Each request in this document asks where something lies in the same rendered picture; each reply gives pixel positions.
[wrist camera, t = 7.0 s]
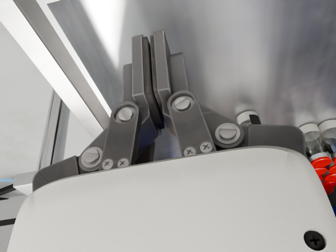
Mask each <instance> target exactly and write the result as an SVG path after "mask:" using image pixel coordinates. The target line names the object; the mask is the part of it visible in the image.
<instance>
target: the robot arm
mask: <svg viewBox="0 0 336 252"><path fill-rule="evenodd" d="M131 48H132V63H129V64H125V65H123V77H122V102H121V103H119V104H118V105H116V106H115V107H114V108H113V110H112V112H111V114H110V119H109V124H108V126H107V127H106V128H105V129H104V130H103V131H102V132H101V133H100V134H99V135H98V136H97V137H96V138H95V139H94V140H93V141H92V142H91V143H90V144H89V145H88V146H87V147H86V148H85V149H84V150H83V152H82V153H81V154H80V156H76V155H74V156H72V157H69V158H67V159H64V160H62V161H59V162H57V163H54V164H52V165H49V166H47V167H44V168H42V169H40V170H39V171H38V172H37V173H36V174H35V175H34V177H33V179H32V193H31V194H30V195H29V196H28V197H27V198H26V199H25V200H24V202H23V204H22V206H21V208H20V210H19V212H18V215H17V217H16V220H15V223H14V226H13V230H12V233H11V237H10V241H9V244H8V248H7V252H336V216H335V213H334V211H333V208H332V206H331V203H330V201H329V198H328V196H327V193H326V191H325V189H324V187H323V184H322V182H321V180H320V178H319V176H318V174H317V172H316V171H315V169H314V167H313V166H312V164H311V163H310V161H309V160H308V159H307V156H306V144H305V136H304V133H303V132H302V131H301V130H300V128H298V127H296V126H293V125H275V124H248V126H240V125H239V124H238V123H236V122H234V121H233V120H231V119H229V118H227V117H225V116H223V115H221V114H219V113H217V112H215V111H213V110H211V109H209V108H207V107H206V106H204V105H202V104H200V103H199V102H198V100H197V97H196V96H195V94H194V93H192V92H191V90H190V84H189V77H188V72H187V67H186V62H185V57H184V53H183V52H180V53H176V54H171V53H170V49H169V46H168V42H167V38H166V35H165V31H164V29H163V30H159V31H154V32H153V35H150V43H149V40H148V37H147V36H146V37H144V36H143V35H142V34H141V35H137V36H132V38H131ZM164 121H165V124H166V126H167V128H168V129H169V131H170V134H172V135H173V136H175V137H176V138H177V141H178V145H179V148H180V152H181V155H182V157H175V158H170V159H164V160H158V161H154V153H155V141H154V140H155V139H156V138H157V137H158V136H160V135H162V130H161V129H164V128H165V124H164Z"/></svg>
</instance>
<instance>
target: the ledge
mask: <svg viewBox="0 0 336 252"><path fill-rule="evenodd" d="M37 172H38V170H36V171H31V172H25V173H19V174H16V175H15V179H14V183H13V187H14V188H15V189H17V190H19V191H20V192H22V193H23V194H25V195H27V196H29V195H30V194H31V193H32V192H33V188H32V181H33V177H34V175H35V174H36V173H37Z"/></svg>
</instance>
